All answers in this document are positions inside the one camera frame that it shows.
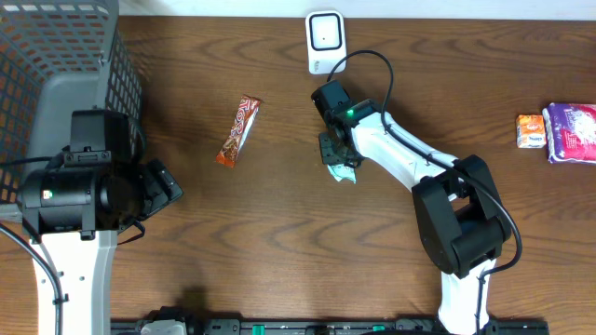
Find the teal green wipes pack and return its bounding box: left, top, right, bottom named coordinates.
left=327, top=164, right=357, bottom=183

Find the red Top chocolate bar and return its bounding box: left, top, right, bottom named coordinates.
left=216, top=95, right=262, bottom=168

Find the small orange tissue pack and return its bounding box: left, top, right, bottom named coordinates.
left=516, top=114, right=547, bottom=149

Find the red purple sanitary pad pack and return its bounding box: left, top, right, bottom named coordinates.
left=542, top=103, right=595, bottom=165

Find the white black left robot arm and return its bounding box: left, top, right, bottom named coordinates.
left=17, top=110, right=183, bottom=334

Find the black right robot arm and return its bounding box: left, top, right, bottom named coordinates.
left=311, top=80, right=519, bottom=334

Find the white barcode scanner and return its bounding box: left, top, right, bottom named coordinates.
left=305, top=10, right=347, bottom=75

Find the dark grey plastic basket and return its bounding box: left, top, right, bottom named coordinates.
left=1, top=0, right=146, bottom=222

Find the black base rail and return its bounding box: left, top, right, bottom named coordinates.
left=110, top=306, right=550, bottom=335

